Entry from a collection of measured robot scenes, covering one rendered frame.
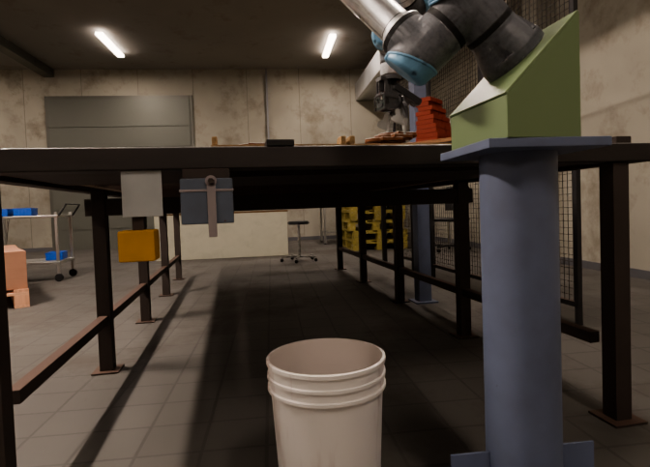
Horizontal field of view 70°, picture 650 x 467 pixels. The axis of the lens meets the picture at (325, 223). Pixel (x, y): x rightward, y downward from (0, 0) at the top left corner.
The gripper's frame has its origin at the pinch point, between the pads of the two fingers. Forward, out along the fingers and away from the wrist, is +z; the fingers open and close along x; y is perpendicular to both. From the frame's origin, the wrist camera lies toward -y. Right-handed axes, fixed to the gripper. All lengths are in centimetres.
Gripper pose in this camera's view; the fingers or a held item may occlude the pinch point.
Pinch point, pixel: (398, 134)
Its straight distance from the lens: 166.7
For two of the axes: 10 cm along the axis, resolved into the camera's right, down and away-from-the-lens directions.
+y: -9.2, 0.5, -3.9
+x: 3.9, 0.2, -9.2
